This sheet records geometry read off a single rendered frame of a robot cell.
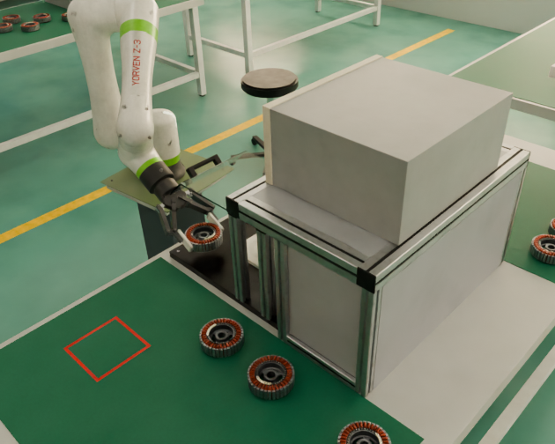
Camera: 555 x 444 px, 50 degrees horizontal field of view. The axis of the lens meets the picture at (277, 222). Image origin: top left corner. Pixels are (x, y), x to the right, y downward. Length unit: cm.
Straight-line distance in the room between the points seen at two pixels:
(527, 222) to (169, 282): 115
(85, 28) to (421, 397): 145
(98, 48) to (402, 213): 121
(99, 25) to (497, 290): 143
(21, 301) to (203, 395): 173
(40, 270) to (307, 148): 212
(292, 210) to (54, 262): 205
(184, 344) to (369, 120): 73
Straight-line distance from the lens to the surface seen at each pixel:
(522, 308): 175
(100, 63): 209
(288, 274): 141
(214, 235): 176
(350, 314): 132
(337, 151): 126
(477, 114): 138
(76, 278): 309
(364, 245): 126
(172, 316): 166
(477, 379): 154
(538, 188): 228
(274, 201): 140
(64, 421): 150
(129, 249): 319
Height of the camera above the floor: 188
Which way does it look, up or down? 35 degrees down
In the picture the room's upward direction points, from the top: 2 degrees counter-clockwise
